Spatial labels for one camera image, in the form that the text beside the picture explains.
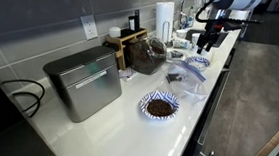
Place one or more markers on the heaped coffee bean pile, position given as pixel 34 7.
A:
pixel 160 107

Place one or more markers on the coffee pod capsule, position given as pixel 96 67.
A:
pixel 205 54

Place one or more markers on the black screen appliance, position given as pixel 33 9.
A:
pixel 15 151

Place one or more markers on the glass jar of coffee beans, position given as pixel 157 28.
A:
pixel 144 57

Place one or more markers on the clear soap bottle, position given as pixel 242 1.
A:
pixel 191 18

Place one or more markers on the clear zip bag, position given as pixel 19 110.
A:
pixel 187 87

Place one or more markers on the blue patterned paper plate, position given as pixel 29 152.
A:
pixel 198 62
pixel 157 95

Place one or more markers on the white wall outlet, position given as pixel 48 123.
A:
pixel 89 26

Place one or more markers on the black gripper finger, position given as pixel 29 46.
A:
pixel 201 46
pixel 212 44

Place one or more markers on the steel sink basin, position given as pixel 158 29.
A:
pixel 189 34

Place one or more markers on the wooden countertop organizer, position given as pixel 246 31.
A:
pixel 120 42

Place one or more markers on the bagged coffee beans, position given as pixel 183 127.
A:
pixel 174 78

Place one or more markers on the stainless steel lidded bin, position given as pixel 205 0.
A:
pixel 90 88

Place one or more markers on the white paper towel roll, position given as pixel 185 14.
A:
pixel 164 16

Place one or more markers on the black upright box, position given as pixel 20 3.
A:
pixel 137 21

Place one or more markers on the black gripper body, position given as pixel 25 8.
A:
pixel 214 32

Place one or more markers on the small plastic wrapper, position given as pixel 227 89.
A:
pixel 127 75

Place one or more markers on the tall patterned paper cup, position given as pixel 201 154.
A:
pixel 195 42

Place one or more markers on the wooden table edge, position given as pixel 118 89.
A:
pixel 277 135

